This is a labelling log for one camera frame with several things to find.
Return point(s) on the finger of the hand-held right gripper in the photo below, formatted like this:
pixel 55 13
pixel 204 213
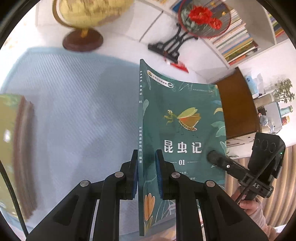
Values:
pixel 222 162

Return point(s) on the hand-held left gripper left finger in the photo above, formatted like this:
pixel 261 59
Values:
pixel 134 176

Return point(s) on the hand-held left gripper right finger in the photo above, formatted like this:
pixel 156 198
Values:
pixel 159 176

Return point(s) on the teal mantis book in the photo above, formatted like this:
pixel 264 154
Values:
pixel 185 129

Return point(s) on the stack of books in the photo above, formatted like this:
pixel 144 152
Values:
pixel 13 150

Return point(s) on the person's right hand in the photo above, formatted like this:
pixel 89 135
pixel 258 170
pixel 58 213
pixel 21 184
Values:
pixel 249 207

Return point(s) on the orange jar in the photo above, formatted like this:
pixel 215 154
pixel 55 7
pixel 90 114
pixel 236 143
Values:
pixel 286 120

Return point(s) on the grey appliance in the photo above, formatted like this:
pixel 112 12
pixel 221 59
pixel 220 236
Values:
pixel 270 111

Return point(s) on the green glass bottle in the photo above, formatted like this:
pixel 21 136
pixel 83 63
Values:
pixel 286 110

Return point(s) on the brown wooden cabinet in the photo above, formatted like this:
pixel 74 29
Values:
pixel 240 109

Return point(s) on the green potted plant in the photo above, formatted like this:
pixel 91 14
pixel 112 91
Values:
pixel 283 90

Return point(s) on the light blue tissue pack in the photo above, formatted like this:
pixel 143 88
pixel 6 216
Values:
pixel 253 85

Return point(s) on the light blue quilted mat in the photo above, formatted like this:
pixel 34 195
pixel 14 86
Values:
pixel 81 115

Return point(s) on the red tassel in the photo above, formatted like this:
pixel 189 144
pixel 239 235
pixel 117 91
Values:
pixel 179 66

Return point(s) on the round fan with red flowers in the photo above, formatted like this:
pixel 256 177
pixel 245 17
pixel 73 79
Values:
pixel 235 39

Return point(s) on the black carved fan stand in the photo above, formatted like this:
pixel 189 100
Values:
pixel 171 44

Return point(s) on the antique yellow desk globe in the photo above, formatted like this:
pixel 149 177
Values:
pixel 97 11

